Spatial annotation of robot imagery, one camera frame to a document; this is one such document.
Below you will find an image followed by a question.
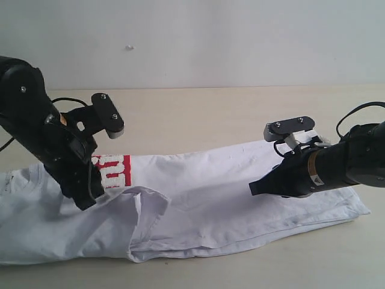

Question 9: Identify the white t-shirt red lettering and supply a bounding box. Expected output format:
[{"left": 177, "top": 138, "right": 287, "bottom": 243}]
[{"left": 1, "top": 141, "right": 369, "bottom": 265}]

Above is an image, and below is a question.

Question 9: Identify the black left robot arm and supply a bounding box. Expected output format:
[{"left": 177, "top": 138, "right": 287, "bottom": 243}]
[{"left": 1, "top": 56, "right": 104, "bottom": 210}]

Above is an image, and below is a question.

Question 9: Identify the black right camera cable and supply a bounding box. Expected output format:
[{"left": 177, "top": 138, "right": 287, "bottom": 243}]
[{"left": 273, "top": 101, "right": 385, "bottom": 159}]

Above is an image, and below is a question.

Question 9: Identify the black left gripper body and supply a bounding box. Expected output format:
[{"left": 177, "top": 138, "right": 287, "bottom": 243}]
[{"left": 29, "top": 111, "right": 96, "bottom": 187}]

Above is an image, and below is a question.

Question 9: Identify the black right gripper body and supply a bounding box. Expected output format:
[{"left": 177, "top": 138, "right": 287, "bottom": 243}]
[{"left": 281, "top": 144, "right": 352, "bottom": 197}]

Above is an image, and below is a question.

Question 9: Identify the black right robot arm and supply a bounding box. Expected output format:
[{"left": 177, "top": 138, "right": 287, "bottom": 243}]
[{"left": 249, "top": 123, "right": 384, "bottom": 197}]

